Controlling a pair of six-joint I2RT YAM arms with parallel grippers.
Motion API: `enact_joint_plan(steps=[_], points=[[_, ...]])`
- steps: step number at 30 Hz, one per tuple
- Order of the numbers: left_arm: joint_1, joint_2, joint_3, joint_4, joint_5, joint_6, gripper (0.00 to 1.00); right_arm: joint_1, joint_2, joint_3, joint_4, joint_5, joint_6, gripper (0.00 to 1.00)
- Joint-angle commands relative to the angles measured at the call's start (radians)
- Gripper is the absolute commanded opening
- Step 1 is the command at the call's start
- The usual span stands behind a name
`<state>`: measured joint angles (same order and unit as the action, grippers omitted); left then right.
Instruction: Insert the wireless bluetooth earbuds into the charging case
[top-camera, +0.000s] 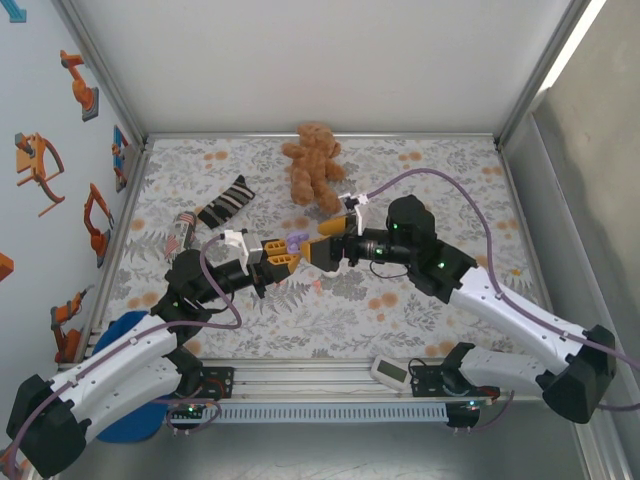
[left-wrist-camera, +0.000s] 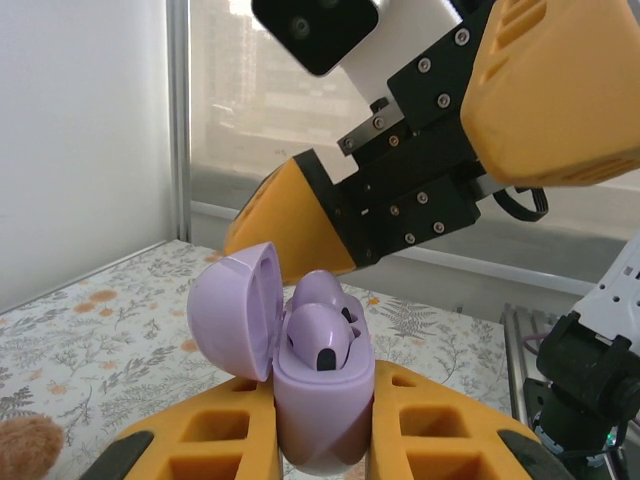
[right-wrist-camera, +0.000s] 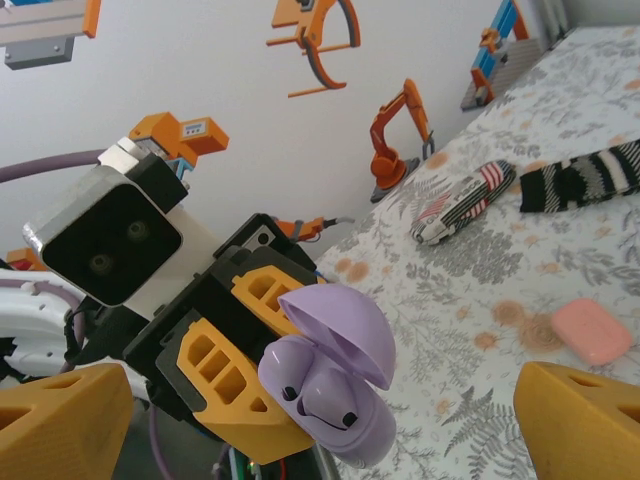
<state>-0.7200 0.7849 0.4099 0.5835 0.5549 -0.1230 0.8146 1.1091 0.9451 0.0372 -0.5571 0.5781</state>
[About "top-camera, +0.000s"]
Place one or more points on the purple earbud charging case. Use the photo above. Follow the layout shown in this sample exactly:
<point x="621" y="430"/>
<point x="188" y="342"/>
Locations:
<point x="296" y="239"/>

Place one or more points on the small flag print can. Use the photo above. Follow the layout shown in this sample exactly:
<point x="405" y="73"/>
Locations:
<point x="180" y="232"/>

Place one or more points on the long aluminium base rail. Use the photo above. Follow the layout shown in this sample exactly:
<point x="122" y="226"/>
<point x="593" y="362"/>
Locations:
<point x="300" y="380"/>

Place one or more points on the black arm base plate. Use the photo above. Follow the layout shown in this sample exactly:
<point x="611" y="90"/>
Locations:
<point x="425" y="382"/>
<point x="222" y="382"/>

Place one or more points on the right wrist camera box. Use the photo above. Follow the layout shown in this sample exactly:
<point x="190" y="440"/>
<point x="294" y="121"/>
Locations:
<point x="360" y="212"/>

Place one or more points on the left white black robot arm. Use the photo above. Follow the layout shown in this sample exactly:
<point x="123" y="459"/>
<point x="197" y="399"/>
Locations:
<point x="115" y="365"/>

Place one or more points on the blue wall sticker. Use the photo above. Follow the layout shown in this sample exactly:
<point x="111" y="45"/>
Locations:
<point x="15" y="15"/>

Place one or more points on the white digital timer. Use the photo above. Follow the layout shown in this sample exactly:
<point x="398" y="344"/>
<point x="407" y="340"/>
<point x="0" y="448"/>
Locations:
<point x="391" y="371"/>

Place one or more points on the electronics board with LEDs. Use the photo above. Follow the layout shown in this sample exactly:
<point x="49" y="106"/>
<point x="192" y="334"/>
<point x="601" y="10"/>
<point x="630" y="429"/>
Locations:
<point x="465" y="415"/>
<point x="192" y="410"/>

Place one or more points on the aluminium side frame rail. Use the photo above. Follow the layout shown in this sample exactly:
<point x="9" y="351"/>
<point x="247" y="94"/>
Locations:
<point x="124" y="210"/>
<point x="521" y="200"/>

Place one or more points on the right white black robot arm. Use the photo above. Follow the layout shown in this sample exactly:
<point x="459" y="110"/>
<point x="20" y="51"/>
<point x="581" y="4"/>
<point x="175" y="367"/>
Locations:
<point x="525" y="315"/>

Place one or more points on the orange claw gripper sticker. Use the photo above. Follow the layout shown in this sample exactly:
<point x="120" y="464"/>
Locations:
<point x="27" y="160"/>

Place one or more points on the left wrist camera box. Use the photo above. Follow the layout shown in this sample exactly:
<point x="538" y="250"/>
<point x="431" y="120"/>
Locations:
<point x="252" y="247"/>

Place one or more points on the small orange block sticker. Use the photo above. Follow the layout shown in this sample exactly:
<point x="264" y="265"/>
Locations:
<point x="5" y="265"/>

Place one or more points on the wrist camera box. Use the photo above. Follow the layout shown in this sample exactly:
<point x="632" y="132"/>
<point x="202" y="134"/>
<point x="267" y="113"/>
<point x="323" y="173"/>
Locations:
<point x="252" y="247"/>
<point x="360" y="212"/>

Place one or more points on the brown teddy bear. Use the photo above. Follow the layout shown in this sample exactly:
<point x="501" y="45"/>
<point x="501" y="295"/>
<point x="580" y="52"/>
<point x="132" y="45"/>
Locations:
<point x="312" y="165"/>

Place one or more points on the blue cap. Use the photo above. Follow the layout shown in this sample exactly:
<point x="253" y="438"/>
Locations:
<point x="120" y="325"/>

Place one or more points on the black grey striped sock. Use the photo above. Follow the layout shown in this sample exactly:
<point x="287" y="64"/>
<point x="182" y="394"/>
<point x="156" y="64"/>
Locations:
<point x="227" y="202"/>

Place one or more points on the floral patterned tablecloth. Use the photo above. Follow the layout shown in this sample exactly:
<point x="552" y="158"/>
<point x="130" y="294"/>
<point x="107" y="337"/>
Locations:
<point x="225" y="160"/>

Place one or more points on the short aluminium frame rail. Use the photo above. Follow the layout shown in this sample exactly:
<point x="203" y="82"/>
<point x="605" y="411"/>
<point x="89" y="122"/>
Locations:
<point x="400" y="135"/>

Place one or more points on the aluminium frame post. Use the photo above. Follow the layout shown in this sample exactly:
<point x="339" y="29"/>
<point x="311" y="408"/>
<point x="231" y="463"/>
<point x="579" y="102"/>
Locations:
<point x="101" y="65"/>
<point x="547" y="65"/>

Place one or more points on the blue orange machine sticker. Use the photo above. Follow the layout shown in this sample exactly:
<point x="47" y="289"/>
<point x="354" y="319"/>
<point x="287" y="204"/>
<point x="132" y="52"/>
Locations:
<point x="118" y="150"/>

